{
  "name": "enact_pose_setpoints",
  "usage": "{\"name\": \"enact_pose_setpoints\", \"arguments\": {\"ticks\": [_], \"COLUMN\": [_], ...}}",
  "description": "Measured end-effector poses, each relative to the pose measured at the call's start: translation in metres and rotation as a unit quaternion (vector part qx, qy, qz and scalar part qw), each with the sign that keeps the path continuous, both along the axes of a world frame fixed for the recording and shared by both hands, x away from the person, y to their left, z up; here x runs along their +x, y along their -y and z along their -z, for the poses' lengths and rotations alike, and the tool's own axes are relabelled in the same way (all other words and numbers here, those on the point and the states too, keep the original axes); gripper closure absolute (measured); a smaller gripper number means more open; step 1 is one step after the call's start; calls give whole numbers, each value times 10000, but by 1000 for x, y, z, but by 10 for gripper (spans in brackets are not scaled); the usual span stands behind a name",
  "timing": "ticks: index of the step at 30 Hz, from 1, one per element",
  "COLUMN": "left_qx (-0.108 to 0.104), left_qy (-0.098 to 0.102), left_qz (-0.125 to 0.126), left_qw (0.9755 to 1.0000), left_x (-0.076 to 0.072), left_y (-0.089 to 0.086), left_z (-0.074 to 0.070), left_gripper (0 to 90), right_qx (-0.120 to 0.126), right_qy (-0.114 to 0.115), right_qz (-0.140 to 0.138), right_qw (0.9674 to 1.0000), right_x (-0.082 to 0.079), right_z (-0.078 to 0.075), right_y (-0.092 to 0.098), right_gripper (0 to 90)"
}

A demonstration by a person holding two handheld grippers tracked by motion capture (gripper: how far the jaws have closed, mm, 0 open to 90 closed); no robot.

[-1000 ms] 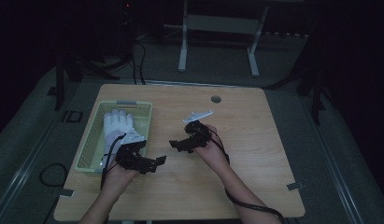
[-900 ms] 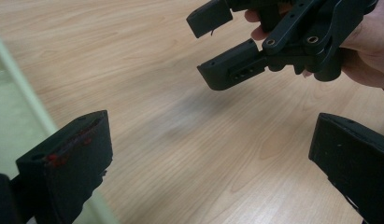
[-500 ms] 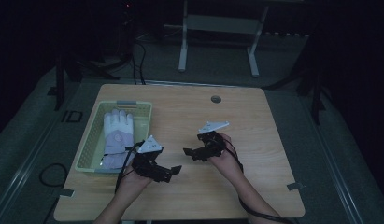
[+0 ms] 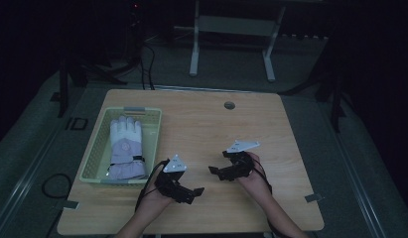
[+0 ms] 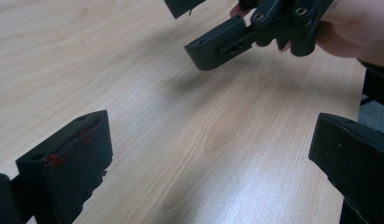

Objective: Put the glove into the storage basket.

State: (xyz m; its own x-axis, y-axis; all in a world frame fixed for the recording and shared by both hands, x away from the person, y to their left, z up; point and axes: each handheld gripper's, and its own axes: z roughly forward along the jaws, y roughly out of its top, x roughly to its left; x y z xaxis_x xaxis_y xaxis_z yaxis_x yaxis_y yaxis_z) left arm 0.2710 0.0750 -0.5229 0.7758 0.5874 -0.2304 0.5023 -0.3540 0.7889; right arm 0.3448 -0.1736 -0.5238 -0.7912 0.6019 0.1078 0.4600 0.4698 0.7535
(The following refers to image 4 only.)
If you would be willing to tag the white metal stand frame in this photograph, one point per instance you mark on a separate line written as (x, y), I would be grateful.
(234, 24)

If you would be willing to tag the pale green plastic basket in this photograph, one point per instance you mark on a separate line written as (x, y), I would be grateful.
(92, 165)

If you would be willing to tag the person's left hand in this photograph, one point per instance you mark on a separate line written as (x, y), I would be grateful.
(155, 200)

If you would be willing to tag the round grey table grommet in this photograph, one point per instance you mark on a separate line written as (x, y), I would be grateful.
(229, 105)

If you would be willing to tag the black tripod stand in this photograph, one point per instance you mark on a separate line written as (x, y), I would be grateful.
(64, 86)
(334, 95)

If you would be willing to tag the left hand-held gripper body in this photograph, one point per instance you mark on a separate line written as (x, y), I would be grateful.
(173, 178)

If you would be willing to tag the grey tape piece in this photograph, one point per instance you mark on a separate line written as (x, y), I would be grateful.
(314, 198)
(71, 205)

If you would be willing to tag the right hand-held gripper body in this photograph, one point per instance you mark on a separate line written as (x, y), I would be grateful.
(239, 162)

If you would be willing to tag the person's right hand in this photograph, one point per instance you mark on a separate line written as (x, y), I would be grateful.
(256, 181)

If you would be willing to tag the lavender glove with white back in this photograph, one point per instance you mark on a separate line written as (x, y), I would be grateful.
(126, 145)

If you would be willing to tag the black rectangular floor frame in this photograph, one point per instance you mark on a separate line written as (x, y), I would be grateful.
(77, 123)

